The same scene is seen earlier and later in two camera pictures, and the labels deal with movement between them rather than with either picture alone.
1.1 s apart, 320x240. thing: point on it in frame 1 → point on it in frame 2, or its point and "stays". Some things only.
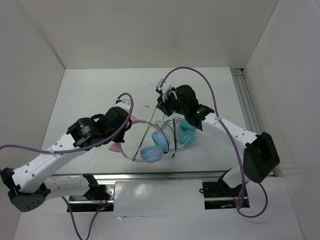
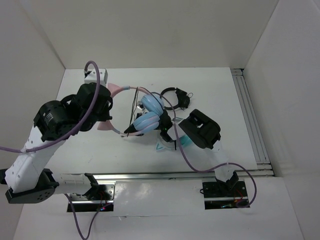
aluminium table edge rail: (122, 177) stays
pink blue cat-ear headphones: (161, 143) → (152, 106)
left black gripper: (120, 138) → (105, 115)
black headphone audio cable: (174, 134) → (134, 105)
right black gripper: (163, 105) → (131, 129)
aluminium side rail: (238, 75) stays
